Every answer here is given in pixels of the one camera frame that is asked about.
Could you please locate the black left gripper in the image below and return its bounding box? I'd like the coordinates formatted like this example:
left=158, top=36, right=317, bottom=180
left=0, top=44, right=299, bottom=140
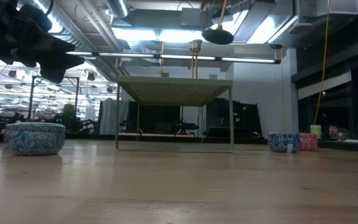
left=0, top=0, right=85, bottom=84

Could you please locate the teal patterned candle tin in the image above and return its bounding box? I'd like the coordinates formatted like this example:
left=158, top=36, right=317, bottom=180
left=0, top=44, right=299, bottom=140
left=4, top=121, right=67, bottom=156

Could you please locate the gold candle stick holder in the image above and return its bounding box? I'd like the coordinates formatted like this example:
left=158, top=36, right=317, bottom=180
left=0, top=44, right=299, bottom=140
left=201, top=0, right=234, bottom=45
left=188, top=39, right=202, bottom=80

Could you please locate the dark blue patterned candle tin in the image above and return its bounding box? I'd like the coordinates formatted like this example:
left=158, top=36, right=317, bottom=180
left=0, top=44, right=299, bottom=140
left=267, top=132, right=301, bottom=154

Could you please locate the pink patterned candle tin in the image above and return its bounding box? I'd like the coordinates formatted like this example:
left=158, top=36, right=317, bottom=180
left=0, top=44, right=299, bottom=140
left=299, top=133, right=318, bottom=152

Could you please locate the grey fabric cover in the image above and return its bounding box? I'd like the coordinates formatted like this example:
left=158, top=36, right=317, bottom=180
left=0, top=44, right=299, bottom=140
left=99, top=98, right=131, bottom=136

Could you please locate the black equipment cabinet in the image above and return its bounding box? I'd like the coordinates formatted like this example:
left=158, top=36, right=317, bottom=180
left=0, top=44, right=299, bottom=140
left=206, top=98, right=262, bottom=138
left=126, top=101, right=181, bottom=135

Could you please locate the green perforated metal shelf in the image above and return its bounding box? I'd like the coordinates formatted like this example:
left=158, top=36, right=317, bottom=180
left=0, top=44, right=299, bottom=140
left=115, top=75, right=234, bottom=154

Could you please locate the long overhead light bar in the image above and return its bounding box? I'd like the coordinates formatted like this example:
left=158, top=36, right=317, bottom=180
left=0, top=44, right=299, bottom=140
left=66, top=51, right=282, bottom=65

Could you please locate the light green cup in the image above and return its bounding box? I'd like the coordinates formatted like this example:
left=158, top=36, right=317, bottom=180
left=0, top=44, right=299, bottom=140
left=310, top=124, right=322, bottom=139

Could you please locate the pink jar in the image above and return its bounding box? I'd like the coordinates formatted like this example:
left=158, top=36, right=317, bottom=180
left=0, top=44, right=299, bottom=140
left=328, top=124, right=339, bottom=140

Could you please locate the silver ventilation duct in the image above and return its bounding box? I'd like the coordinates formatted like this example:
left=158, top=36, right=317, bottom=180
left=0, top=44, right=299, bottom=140
left=32, top=0, right=121, bottom=82

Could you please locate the black metal rack frame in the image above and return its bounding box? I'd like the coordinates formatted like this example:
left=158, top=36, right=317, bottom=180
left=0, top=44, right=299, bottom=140
left=28, top=75, right=80, bottom=121

